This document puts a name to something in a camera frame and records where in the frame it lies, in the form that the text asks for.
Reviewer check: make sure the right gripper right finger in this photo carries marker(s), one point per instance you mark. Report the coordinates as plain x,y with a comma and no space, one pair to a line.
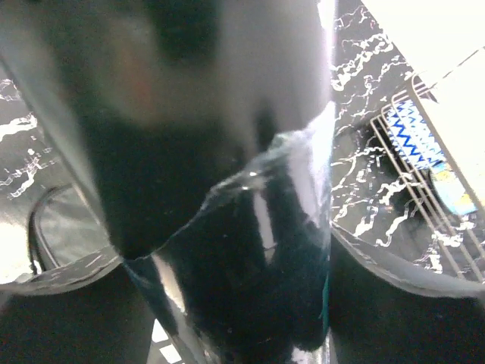
384,309

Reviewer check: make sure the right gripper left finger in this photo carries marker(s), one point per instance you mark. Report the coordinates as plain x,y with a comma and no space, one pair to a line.
80,313

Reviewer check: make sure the black shuttlecock tube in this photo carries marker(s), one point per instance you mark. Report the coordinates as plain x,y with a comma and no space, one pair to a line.
200,134

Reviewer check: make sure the light blue butterfly cup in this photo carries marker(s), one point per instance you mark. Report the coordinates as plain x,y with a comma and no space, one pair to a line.
450,191

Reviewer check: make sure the blue white patterned bowl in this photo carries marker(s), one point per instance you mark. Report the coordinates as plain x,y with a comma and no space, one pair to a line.
411,137

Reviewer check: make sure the dark wire dish rack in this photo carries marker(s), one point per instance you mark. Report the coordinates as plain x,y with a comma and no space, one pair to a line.
453,107

